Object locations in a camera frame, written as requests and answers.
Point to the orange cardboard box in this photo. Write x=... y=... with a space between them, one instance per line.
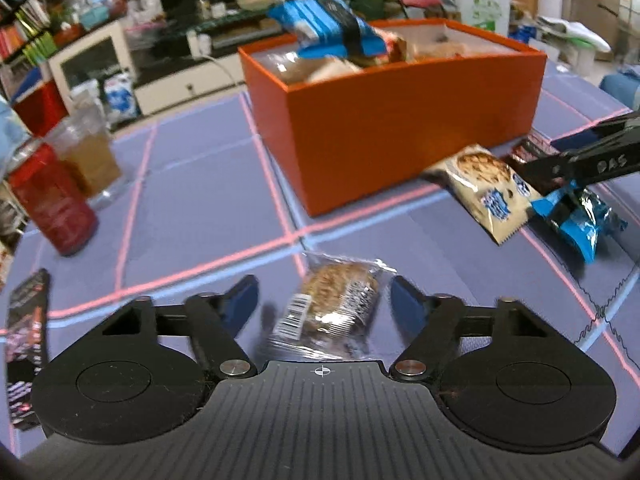
x=400 y=110

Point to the white plastic bag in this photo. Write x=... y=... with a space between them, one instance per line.
x=575 y=35

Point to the dark packet pink print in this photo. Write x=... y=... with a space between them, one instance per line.
x=532 y=142
x=27 y=340

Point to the dark green bag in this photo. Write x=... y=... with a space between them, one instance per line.
x=367 y=6

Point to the clear bread packet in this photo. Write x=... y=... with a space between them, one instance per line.
x=300 y=67

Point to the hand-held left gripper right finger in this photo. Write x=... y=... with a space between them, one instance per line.
x=407 y=305

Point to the white cabinet glass door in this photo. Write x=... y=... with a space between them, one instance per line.
x=122 y=55

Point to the glass top TV stand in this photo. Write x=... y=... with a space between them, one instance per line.
x=200 y=82

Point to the red storage box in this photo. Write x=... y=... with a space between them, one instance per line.
x=45 y=107

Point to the bookshelf with books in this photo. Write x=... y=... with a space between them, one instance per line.
x=25 y=15

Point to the glass of tea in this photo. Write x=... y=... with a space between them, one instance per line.
x=92 y=155

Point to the blue white bag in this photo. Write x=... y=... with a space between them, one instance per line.
x=120 y=95

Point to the beige snack packet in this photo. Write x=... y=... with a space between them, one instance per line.
x=435 y=50

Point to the snack packets inside box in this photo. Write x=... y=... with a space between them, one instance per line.
x=320 y=25

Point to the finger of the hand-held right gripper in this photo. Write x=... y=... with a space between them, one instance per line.
x=590 y=165
x=610 y=130

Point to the teal basket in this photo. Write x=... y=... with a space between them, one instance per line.
x=94 y=16

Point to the red drink can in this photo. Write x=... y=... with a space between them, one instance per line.
x=50 y=200

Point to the blue shiny packet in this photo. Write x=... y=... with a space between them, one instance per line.
x=580 y=225

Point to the clear oat cookie packet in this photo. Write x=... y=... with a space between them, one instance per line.
x=335 y=290

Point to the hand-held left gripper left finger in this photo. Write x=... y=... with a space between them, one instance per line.
x=240 y=305

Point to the purple grid mat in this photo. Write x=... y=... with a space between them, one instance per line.
x=200 y=210

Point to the chocolate chip cookie packet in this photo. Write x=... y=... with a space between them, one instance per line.
x=480 y=180

